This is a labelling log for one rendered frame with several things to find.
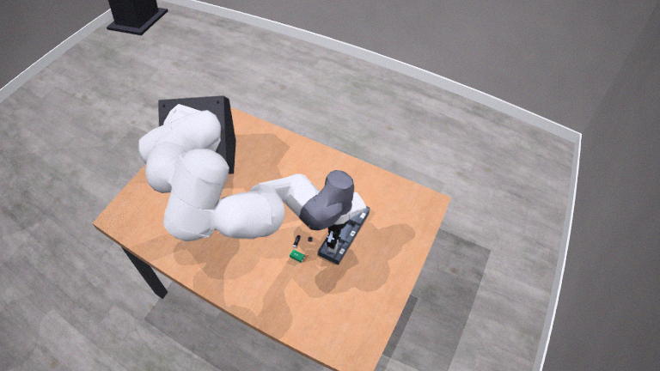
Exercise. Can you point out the grey rack of bins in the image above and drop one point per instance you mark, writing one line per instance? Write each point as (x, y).
(348, 233)

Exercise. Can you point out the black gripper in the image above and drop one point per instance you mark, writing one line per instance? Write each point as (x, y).
(334, 232)

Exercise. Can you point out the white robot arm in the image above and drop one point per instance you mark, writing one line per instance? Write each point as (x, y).
(181, 159)

